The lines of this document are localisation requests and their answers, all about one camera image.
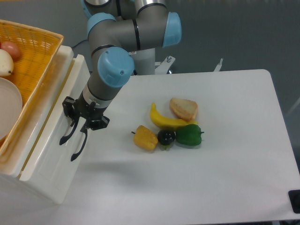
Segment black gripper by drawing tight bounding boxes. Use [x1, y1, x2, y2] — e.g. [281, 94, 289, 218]
[62, 92, 110, 133]

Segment black top drawer handle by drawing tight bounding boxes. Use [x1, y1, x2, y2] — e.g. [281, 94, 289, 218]
[59, 118, 79, 145]

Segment black drawer handle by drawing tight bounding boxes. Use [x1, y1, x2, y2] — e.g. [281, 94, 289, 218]
[70, 130, 88, 162]
[59, 118, 79, 145]

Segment white drawer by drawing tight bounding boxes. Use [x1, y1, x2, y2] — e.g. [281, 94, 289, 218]
[17, 131, 89, 205]
[0, 45, 90, 178]

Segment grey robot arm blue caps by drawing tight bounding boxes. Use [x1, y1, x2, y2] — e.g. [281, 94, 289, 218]
[62, 0, 182, 133]

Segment white drawer cabinet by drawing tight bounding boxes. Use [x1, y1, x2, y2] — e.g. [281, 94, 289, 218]
[0, 46, 90, 204]

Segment yellow toy bell pepper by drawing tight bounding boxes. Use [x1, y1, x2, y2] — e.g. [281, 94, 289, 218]
[131, 125, 158, 152]

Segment white plate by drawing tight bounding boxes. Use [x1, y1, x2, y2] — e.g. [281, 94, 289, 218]
[0, 78, 23, 140]

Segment yellow toy banana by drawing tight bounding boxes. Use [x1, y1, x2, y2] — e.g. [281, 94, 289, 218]
[150, 103, 198, 131]

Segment yellow woven basket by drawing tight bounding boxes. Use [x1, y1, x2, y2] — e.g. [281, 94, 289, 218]
[0, 20, 64, 156]

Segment white pear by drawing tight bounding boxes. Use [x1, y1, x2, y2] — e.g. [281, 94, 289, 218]
[0, 49, 14, 76]

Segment red apple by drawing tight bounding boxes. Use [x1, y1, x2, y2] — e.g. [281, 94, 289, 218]
[0, 41, 22, 60]

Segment toast bread slice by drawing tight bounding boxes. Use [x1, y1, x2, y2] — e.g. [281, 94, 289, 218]
[169, 97, 198, 121]

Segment green toy bell pepper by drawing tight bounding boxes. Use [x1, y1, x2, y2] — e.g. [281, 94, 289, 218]
[175, 124, 204, 146]

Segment black device at table edge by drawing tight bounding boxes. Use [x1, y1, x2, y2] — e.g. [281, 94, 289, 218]
[288, 189, 300, 214]

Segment black bottom drawer handle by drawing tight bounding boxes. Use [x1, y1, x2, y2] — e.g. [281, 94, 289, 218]
[70, 130, 88, 162]

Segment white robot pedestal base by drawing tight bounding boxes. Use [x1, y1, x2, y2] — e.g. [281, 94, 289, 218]
[129, 48, 199, 75]

